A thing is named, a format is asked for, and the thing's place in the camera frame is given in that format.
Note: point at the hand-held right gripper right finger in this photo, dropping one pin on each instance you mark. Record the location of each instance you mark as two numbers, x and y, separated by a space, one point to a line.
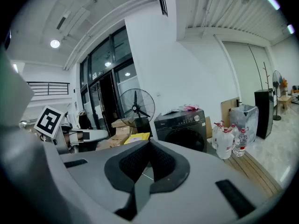
198 171

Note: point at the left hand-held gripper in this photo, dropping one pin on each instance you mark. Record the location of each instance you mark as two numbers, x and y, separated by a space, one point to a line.
49 121

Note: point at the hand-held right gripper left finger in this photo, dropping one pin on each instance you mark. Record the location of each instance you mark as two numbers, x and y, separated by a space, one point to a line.
93 171

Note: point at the round black washer door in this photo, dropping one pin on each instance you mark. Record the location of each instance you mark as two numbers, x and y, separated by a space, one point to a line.
187 139

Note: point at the black washing machine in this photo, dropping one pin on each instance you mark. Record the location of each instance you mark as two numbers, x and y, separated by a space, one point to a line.
180 122

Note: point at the black framed glass door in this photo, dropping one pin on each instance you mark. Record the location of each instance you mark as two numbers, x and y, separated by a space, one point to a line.
105 83

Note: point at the stack of cardboard boxes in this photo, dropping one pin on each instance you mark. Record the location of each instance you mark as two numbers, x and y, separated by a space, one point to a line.
121 129

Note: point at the large white water jug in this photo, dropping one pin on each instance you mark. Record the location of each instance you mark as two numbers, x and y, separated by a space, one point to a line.
234 130
224 146
216 134

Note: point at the yellow plastic box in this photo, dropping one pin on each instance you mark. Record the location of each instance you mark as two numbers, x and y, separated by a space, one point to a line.
137 137

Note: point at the small cardboard box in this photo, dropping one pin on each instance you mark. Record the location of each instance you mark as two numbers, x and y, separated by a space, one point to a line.
208 127

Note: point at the black standing fan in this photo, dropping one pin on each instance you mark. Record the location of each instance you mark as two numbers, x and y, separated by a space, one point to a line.
136 107

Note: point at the clear water bottle red label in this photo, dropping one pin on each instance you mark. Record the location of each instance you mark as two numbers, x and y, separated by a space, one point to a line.
240 143

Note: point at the wooden slat platform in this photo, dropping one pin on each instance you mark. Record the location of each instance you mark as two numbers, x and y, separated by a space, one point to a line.
252 174

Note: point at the pink and green packet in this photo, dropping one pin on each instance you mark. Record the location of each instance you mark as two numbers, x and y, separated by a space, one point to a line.
189 107

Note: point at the checked white cloth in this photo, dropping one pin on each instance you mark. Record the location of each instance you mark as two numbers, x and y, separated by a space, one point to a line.
169 112

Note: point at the brown cardboard sheet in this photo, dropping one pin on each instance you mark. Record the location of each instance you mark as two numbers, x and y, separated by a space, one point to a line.
226 111

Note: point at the black metal railing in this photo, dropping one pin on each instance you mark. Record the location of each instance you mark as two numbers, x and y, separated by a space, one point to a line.
49 87

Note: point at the bin with clear plastic bag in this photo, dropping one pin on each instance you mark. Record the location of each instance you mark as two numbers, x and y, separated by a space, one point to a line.
247 120

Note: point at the tall black cabinet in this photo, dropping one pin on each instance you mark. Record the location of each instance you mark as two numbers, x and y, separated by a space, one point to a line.
264 113

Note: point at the round ceiling light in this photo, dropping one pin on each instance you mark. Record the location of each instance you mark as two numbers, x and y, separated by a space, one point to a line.
55 44

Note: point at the small wooden stool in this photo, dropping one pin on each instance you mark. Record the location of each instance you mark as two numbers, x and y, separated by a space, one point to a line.
285 100

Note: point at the wooden coat rack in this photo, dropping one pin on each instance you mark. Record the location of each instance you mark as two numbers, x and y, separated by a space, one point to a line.
265 78

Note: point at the black pedestal fan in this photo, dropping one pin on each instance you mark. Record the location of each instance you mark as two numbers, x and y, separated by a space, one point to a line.
277 83

